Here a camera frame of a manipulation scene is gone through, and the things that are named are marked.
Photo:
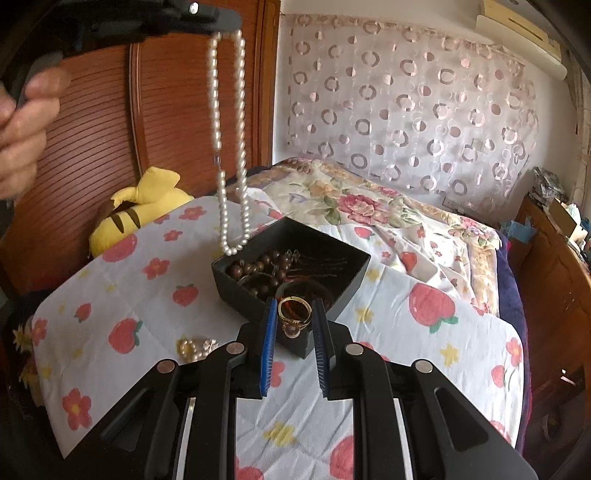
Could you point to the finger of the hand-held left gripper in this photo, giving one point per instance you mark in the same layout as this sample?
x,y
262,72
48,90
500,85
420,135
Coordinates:
x,y
203,16

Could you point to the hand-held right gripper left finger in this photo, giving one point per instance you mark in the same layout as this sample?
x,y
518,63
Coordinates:
x,y
268,350

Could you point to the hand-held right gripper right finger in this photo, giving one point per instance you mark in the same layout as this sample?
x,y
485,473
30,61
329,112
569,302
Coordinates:
x,y
319,350

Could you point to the pale translucent bangle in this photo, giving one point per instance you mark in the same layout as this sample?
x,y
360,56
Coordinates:
x,y
323,295

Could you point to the black square box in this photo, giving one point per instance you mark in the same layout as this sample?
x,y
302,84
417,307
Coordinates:
x,y
231,284

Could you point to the dark thin hairpin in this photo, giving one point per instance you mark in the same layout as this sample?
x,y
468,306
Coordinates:
x,y
323,265

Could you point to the person's left hand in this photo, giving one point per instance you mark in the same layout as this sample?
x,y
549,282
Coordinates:
x,y
23,138

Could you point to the wooden wardrobe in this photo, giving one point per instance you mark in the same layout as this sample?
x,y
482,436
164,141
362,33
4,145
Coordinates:
x,y
101,138

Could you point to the strawberry printed sheet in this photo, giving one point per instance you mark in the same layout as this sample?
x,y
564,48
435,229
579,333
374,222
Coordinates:
x,y
138,295

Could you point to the floral quilt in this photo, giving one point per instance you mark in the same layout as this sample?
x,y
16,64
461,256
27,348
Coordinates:
x,y
369,207

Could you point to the yellow plush toy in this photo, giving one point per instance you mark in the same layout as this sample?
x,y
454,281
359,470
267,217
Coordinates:
x,y
152,191

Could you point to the dark blue blanket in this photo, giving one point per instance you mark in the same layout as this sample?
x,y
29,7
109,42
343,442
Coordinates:
x,y
512,300

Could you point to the circle patterned sheer curtain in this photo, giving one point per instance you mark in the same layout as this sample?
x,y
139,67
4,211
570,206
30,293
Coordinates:
x,y
406,101

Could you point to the blue plastic bag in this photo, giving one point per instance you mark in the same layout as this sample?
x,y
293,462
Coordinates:
x,y
517,228

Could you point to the wooden cabinet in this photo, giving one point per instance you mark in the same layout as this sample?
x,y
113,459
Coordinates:
x,y
554,286

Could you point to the cardboard box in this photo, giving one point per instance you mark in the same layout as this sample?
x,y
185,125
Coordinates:
x,y
563,219

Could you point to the stack of magazines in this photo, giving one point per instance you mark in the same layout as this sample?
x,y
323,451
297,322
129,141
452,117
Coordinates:
x,y
547,184

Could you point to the cream wall air conditioner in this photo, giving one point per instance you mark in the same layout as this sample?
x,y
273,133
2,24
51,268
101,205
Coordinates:
x,y
517,32

